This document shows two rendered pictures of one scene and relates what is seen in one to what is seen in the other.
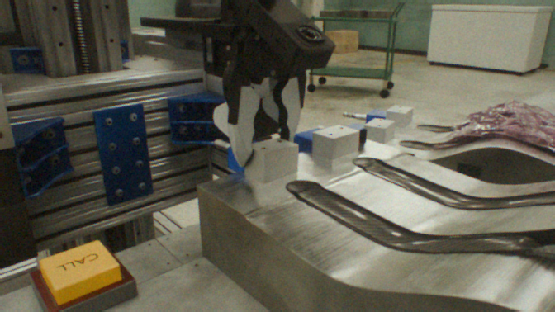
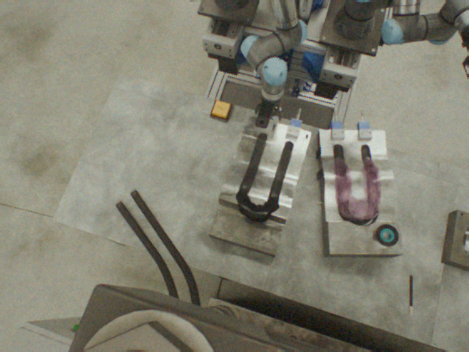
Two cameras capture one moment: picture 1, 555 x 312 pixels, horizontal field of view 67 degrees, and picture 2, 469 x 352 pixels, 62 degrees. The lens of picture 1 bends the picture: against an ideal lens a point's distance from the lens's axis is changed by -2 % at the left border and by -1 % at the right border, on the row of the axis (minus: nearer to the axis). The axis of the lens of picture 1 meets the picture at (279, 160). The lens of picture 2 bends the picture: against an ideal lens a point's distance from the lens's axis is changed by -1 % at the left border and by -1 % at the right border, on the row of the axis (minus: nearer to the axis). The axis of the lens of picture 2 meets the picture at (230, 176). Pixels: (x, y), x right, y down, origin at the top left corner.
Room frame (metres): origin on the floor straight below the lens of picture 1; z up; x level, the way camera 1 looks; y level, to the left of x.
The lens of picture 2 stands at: (0.02, -0.51, 2.33)
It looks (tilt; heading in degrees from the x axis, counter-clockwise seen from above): 72 degrees down; 64
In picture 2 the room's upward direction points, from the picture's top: 6 degrees counter-clockwise
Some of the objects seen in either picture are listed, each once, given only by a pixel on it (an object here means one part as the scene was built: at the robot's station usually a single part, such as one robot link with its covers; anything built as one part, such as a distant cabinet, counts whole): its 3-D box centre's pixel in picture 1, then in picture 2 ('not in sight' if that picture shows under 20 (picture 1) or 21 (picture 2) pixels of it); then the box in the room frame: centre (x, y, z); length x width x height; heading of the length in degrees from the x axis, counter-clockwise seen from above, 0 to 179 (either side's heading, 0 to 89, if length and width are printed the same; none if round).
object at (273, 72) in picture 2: not in sight; (273, 75); (0.47, 0.03, 1.21); 0.09 x 0.08 x 0.11; 90
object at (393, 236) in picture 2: not in sight; (385, 235); (0.56, -0.58, 0.93); 0.08 x 0.08 x 0.04
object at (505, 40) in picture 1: (486, 37); not in sight; (6.77, -3.20, 0.47); 1.52 x 0.77 x 0.94; 45
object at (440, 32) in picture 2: not in sight; (439, 25); (0.93, -0.15, 1.34); 0.11 x 0.08 x 0.11; 157
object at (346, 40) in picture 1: (341, 41); not in sight; (8.65, -1.21, 0.20); 0.63 x 0.44 x 0.40; 135
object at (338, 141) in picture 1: (310, 142); (296, 122); (0.55, -0.04, 0.89); 0.13 x 0.05 x 0.05; 41
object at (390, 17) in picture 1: (355, 47); not in sight; (4.99, -0.87, 0.50); 0.98 x 0.55 x 1.01; 70
